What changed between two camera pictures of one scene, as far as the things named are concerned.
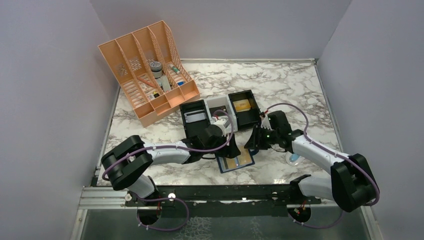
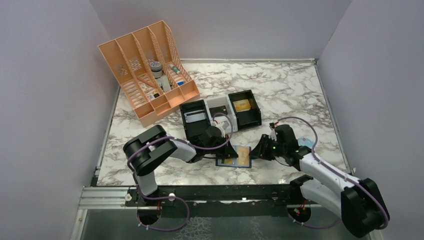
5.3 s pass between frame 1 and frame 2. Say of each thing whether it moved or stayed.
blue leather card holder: moved
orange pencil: stayed
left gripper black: stayed
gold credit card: stayed
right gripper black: moved
